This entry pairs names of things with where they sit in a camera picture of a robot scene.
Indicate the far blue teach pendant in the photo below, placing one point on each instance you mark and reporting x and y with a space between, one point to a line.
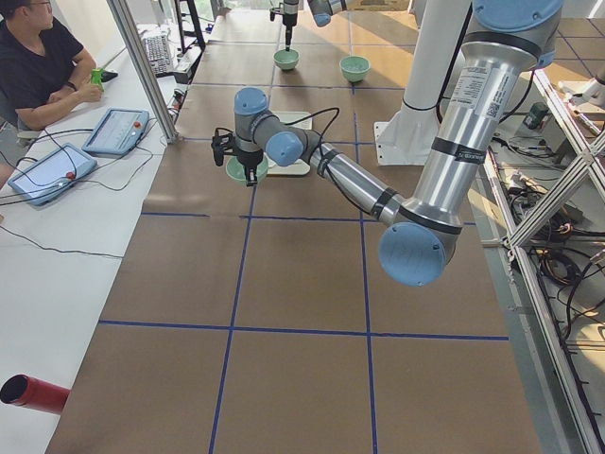
117 132

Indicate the green bowl with ice cubes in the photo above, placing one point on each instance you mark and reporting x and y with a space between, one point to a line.
354 68

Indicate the pale green bear tray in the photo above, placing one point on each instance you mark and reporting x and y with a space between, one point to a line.
283 137

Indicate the red cylinder tube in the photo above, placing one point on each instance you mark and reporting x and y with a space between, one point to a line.
33 393

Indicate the aluminium frame post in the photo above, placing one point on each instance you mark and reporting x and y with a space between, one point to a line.
128 30

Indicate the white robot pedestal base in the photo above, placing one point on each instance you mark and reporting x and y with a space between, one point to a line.
407 138

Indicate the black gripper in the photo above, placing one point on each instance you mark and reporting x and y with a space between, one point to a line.
249 160
288 20

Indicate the seated person black shirt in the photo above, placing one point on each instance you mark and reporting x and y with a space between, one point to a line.
45 71

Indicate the black computer keyboard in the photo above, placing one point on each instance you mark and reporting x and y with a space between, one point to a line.
158 54

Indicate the blue teach pendant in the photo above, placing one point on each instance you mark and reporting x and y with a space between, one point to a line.
52 175
117 132

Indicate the green handheld object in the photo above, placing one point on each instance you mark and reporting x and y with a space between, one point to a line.
96 77

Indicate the aluminium frame rack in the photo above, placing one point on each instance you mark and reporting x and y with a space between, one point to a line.
583 167

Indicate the near blue teach pendant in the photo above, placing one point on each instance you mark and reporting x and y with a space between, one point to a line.
52 175

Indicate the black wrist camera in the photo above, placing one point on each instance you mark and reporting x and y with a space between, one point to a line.
223 144

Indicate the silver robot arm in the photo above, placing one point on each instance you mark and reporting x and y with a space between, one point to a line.
504 39
322 11

